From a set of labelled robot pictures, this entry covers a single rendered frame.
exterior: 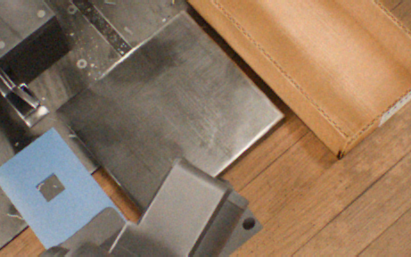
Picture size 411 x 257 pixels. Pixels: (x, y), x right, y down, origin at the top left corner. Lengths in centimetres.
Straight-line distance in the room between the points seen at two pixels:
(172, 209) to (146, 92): 36
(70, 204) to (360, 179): 29
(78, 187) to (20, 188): 5
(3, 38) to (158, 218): 38
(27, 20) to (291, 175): 30
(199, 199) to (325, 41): 42
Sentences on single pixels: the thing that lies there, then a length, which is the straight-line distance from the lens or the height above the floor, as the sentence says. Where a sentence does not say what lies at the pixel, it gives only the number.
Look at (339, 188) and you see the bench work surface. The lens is 87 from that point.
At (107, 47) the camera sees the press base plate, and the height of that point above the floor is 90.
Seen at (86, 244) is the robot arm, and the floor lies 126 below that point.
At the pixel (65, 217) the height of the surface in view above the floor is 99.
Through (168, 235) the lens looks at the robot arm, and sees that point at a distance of 53.
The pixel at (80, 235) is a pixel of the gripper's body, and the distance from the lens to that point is 65.
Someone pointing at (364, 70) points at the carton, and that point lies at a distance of 90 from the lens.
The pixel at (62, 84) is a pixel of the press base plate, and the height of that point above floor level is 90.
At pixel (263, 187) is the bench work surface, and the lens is 86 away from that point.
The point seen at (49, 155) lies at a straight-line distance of 81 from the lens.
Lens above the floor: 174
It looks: 71 degrees down
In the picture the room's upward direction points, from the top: 11 degrees counter-clockwise
